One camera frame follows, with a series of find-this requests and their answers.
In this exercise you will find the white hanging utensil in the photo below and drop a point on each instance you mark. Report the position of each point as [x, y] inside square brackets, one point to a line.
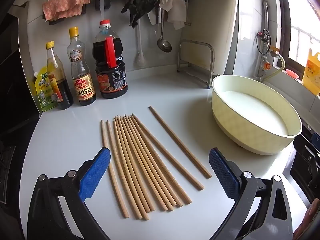
[101, 7]

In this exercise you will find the white cloth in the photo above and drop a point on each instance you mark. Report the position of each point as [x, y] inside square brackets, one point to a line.
[175, 10]

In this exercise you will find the person's right hand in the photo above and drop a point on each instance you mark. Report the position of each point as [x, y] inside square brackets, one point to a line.
[312, 220]

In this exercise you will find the dark window frame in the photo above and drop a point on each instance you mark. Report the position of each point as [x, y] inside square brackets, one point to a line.
[283, 17]

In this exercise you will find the grey regulator orange knob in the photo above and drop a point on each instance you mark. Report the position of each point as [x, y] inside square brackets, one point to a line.
[267, 66]

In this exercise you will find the metal ladle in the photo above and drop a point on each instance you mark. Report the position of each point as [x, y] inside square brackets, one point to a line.
[164, 46]

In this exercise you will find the yellow oil bottle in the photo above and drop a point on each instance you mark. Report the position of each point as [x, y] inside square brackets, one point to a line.
[312, 75]

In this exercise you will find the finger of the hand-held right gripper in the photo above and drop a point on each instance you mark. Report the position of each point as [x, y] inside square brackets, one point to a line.
[308, 150]

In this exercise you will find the white cutting board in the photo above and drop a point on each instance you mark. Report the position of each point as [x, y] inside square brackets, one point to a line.
[212, 17]

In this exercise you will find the bunch of wooden chopsticks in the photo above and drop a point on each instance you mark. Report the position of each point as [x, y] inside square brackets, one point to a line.
[140, 155]

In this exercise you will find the small red dish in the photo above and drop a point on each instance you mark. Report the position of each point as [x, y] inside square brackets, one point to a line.
[292, 73]

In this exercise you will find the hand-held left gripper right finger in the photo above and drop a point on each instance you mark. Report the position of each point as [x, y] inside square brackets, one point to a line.
[223, 172]

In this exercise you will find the clear soy sauce bottle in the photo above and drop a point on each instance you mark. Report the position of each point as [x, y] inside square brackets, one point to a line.
[83, 87]

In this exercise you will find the corrugated metal gas pipe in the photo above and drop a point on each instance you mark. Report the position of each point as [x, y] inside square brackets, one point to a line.
[265, 17]

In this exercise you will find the dark vinegar bottle yellow cap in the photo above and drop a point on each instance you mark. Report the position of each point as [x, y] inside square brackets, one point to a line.
[62, 92]

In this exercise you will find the cream round bowl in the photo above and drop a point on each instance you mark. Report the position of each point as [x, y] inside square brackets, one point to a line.
[225, 120]

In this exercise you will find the pink cloth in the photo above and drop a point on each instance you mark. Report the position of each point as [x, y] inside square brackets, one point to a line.
[65, 3]

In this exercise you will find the black cloth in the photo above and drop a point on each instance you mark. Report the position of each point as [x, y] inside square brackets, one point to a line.
[140, 5]

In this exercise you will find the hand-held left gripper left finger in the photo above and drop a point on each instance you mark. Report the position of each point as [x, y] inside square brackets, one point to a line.
[96, 172]

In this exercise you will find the green yellow seasoning pouch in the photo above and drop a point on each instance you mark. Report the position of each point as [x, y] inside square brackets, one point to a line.
[45, 92]

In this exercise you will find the white bottle brush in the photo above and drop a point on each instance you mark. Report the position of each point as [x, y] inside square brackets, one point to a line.
[140, 60]

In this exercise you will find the tan wooden chopstick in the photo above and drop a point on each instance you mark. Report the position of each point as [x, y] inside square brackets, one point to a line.
[180, 142]

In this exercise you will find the large soy sauce jug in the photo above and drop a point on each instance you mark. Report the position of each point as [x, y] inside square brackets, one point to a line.
[112, 80]

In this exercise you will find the brass gas valve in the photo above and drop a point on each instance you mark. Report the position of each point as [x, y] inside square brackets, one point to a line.
[274, 52]

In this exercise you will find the metal board rack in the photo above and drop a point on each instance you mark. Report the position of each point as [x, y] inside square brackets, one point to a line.
[212, 65]

